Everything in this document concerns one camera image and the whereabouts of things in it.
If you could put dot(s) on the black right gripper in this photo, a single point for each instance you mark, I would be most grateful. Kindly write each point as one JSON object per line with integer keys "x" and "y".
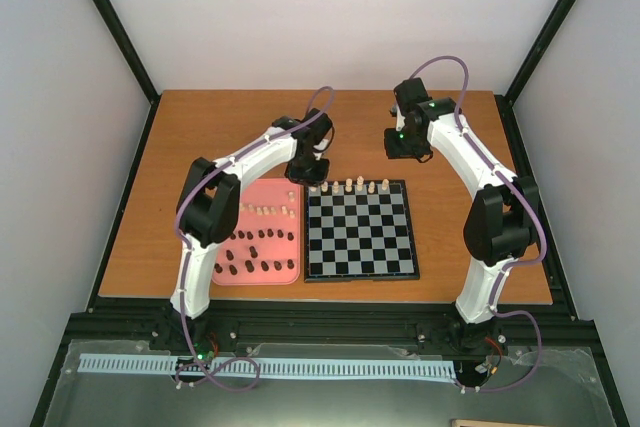
{"x": 393, "y": 152}

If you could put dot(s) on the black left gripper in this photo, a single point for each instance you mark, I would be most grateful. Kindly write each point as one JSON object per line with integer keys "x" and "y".
{"x": 318, "y": 179}

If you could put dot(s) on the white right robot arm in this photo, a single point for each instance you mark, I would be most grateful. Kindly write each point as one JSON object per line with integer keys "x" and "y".
{"x": 502, "y": 222}

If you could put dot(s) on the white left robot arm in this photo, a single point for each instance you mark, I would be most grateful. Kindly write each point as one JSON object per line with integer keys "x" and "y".
{"x": 209, "y": 204}

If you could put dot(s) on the black and grey chessboard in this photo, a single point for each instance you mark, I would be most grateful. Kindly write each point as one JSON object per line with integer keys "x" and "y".
{"x": 359, "y": 236}

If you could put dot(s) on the pink plastic tray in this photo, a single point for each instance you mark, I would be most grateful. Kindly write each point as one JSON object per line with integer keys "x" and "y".
{"x": 274, "y": 259}

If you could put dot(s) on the light blue cable duct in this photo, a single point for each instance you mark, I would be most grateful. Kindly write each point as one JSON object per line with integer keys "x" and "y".
{"x": 272, "y": 368}

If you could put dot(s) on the black aluminium frame rail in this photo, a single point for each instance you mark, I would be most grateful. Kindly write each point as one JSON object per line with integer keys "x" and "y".
{"x": 235, "y": 325}

